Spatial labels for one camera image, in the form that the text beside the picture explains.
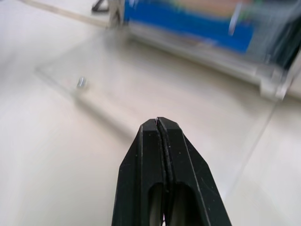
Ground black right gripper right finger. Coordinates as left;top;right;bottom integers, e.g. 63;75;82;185
156;116;233;226

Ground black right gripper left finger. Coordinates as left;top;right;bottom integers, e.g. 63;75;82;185
112;118;169;226

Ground clear acrylic upright panel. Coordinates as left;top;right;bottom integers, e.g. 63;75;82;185
229;68;301;198

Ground small silver screw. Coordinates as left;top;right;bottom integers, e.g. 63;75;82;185
75;75;89;91

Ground clear box with blue contents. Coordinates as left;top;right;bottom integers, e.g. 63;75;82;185
107;0;301;99

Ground black angled stand leg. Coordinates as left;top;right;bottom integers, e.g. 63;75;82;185
91;0;110;12

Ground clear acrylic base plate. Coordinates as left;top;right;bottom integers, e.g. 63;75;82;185
34;63;136;142

